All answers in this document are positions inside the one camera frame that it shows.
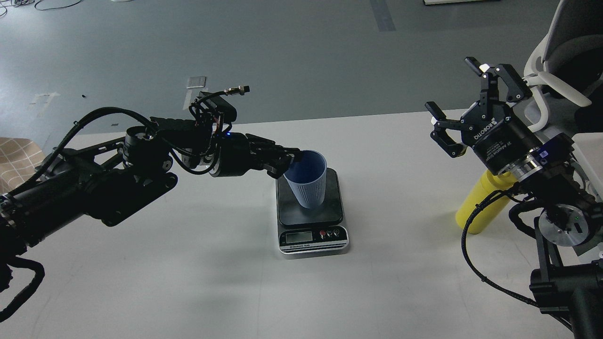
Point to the blue ribbed cup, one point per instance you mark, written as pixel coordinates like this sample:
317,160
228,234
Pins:
307,179

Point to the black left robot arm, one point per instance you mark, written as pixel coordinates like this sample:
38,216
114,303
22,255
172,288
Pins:
113,180

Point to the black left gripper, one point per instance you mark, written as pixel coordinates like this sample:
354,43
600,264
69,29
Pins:
235,150

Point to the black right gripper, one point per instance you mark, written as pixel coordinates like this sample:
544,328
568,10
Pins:
489,127

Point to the white grey office chair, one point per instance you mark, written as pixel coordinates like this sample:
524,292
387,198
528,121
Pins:
567,65

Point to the grey tape piece on floor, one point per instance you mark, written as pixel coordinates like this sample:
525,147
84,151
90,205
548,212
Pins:
197,82

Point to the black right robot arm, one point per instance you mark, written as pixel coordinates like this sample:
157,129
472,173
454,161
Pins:
557,212

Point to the beige checkered cloth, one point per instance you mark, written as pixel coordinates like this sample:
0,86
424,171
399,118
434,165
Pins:
19,158

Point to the silver black kitchen scale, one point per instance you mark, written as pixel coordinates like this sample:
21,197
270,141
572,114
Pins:
304,233

